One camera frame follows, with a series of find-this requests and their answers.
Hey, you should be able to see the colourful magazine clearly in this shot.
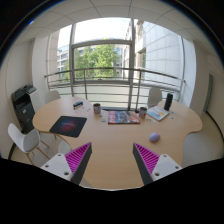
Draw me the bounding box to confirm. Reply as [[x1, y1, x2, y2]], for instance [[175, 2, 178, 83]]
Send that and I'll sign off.
[[108, 111, 140, 124]]

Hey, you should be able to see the black cylindrical speaker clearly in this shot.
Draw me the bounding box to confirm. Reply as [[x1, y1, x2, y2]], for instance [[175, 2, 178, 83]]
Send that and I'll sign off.
[[164, 93, 173, 111]]

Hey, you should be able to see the white chair back left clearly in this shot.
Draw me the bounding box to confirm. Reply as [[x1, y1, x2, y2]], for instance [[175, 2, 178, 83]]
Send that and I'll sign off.
[[45, 90, 60, 103]]

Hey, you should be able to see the white chair back right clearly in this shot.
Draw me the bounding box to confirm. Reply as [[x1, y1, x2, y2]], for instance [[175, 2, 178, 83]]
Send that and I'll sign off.
[[147, 87, 162, 107]]

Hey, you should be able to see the light blue booklet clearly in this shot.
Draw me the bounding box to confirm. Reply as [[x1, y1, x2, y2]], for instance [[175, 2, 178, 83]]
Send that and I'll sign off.
[[147, 106, 169, 121]]

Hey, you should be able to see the patterned mug right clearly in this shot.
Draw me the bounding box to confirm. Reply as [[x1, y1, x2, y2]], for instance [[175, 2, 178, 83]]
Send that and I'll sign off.
[[139, 107, 147, 118]]

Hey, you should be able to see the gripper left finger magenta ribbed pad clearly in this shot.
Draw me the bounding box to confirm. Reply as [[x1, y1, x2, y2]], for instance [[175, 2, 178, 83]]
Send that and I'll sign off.
[[40, 142, 93, 186]]

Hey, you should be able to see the patterned mug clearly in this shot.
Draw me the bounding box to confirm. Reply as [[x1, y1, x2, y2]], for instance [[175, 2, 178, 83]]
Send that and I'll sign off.
[[93, 103, 101, 114], [139, 107, 147, 118]]

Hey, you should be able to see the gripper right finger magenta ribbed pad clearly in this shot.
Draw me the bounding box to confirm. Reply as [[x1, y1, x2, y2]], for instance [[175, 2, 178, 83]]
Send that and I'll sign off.
[[132, 142, 183, 186]]

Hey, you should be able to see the white chair under table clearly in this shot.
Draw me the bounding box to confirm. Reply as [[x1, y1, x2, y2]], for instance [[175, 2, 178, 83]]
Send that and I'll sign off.
[[58, 141, 71, 154]]

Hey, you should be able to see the black office printer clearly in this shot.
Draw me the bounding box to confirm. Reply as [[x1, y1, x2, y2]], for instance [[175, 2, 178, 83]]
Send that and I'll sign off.
[[11, 84, 41, 133]]

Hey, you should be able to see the black mouse pad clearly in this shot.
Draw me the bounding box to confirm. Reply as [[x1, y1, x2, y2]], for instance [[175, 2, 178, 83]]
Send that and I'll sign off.
[[50, 116, 87, 138]]

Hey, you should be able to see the patterned mug left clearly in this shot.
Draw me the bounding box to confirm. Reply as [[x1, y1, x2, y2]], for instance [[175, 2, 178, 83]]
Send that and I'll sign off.
[[93, 103, 101, 114]]

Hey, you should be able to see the metal window railing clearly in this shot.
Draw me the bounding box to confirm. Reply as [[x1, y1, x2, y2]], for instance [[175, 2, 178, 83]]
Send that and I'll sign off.
[[45, 67, 185, 109]]

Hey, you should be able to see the white chair front left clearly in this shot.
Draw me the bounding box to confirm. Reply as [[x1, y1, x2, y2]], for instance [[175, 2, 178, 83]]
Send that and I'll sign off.
[[8, 123, 48, 158]]

